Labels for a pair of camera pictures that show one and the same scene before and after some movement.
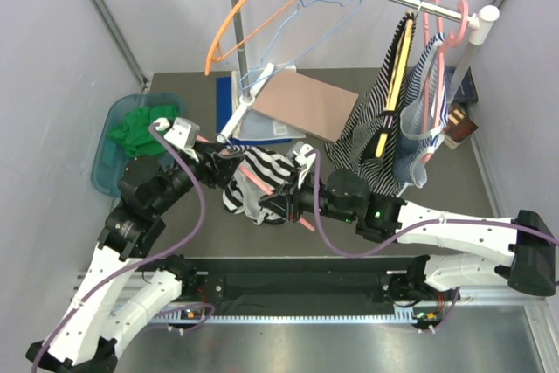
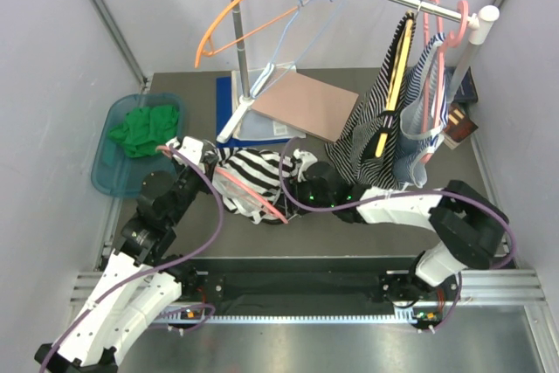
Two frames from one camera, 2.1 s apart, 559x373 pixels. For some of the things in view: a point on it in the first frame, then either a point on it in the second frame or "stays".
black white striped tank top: (257, 174) stays
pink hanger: (453, 40) stays
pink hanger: (260, 183) to (235, 190)
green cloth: (134, 134) stays
